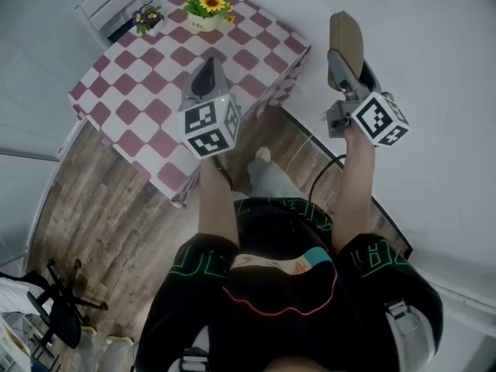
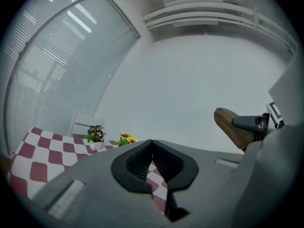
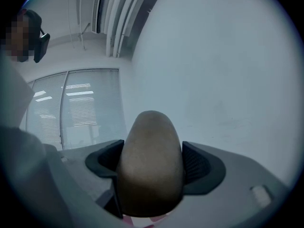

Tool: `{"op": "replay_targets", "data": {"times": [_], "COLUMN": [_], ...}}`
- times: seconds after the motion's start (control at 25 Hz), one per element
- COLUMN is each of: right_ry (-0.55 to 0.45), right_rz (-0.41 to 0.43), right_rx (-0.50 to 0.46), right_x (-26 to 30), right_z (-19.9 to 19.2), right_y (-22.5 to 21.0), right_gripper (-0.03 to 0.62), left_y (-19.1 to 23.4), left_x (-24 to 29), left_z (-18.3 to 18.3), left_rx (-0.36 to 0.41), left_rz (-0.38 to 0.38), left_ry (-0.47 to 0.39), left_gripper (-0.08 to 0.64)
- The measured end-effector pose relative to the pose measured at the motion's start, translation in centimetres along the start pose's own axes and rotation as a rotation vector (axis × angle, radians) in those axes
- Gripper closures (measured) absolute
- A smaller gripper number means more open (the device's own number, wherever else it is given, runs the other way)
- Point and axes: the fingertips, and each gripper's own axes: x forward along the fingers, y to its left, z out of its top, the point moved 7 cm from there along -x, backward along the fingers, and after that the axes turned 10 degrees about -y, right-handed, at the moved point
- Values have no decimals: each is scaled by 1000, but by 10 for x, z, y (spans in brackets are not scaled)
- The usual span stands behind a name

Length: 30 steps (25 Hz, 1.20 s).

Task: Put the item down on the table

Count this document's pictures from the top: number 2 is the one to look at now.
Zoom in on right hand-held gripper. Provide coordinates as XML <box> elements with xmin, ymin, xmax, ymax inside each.
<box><xmin>232</xmin><ymin>53</ymin><xmax>304</xmax><ymax>228</ymax></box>

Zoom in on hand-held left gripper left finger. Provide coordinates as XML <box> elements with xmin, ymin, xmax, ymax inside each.
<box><xmin>32</xmin><ymin>139</ymin><xmax>172</xmax><ymax>228</ymax></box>

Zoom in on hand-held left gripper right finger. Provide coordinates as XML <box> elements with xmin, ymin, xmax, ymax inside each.
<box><xmin>152</xmin><ymin>139</ymin><xmax>246</xmax><ymax>228</ymax></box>

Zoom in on brown item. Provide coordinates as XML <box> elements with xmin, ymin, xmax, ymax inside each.
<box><xmin>213</xmin><ymin>107</ymin><xmax>260</xmax><ymax>154</ymax></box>

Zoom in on purple flowers in white pot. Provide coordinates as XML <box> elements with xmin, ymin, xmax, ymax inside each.
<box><xmin>85</xmin><ymin>124</ymin><xmax>106</xmax><ymax>151</ymax></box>

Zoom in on yellow flower plant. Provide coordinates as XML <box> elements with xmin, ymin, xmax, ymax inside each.
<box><xmin>116</xmin><ymin>133</ymin><xmax>138</xmax><ymax>147</ymax></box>

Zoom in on red white checkered table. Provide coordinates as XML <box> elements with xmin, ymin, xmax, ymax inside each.
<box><xmin>6</xmin><ymin>126</ymin><xmax>168</xmax><ymax>216</ymax></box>

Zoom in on white ceiling pipes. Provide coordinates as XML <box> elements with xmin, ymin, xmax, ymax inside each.
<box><xmin>142</xmin><ymin>0</ymin><xmax>294</xmax><ymax>55</ymax></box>

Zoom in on window with grey blinds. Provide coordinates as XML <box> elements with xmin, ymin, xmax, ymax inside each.
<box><xmin>0</xmin><ymin>0</ymin><xmax>141</xmax><ymax>157</ymax></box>

